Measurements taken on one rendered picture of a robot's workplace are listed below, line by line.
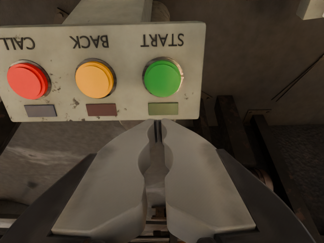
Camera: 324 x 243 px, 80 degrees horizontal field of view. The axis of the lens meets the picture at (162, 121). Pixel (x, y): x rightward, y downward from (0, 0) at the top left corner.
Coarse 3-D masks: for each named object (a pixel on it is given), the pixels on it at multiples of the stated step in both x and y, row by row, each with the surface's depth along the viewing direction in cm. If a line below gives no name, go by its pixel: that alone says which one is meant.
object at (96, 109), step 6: (90, 108) 24; (96, 108) 24; (102, 108) 24; (108, 108) 24; (114, 108) 24; (90, 114) 24; (96, 114) 24; (102, 114) 24; (108, 114) 24; (114, 114) 24
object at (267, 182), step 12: (228, 96) 101; (216, 108) 103; (228, 108) 96; (228, 120) 90; (240, 120) 90; (228, 132) 86; (240, 132) 86; (228, 144) 85; (240, 144) 81; (240, 156) 78; (252, 156) 78; (252, 168) 76; (264, 180) 70
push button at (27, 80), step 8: (16, 64) 20; (24, 64) 21; (8, 72) 21; (16, 72) 21; (24, 72) 21; (32, 72) 21; (40, 72) 21; (8, 80) 21; (16, 80) 21; (24, 80) 21; (32, 80) 21; (40, 80) 21; (16, 88) 21; (24, 88) 21; (32, 88) 21; (40, 88) 21; (24, 96) 22; (32, 96) 22; (40, 96) 22
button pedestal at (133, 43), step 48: (96, 0) 29; (144, 0) 29; (0, 48) 20; (48, 48) 20; (96, 48) 20; (144, 48) 20; (192, 48) 20; (0, 96) 23; (48, 96) 23; (144, 96) 23; (192, 96) 23
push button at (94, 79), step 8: (88, 64) 20; (96, 64) 20; (80, 72) 21; (88, 72) 21; (96, 72) 21; (104, 72) 21; (80, 80) 21; (88, 80) 21; (96, 80) 21; (104, 80) 21; (112, 80) 21; (80, 88) 22; (88, 88) 21; (96, 88) 21; (104, 88) 21; (96, 96) 22
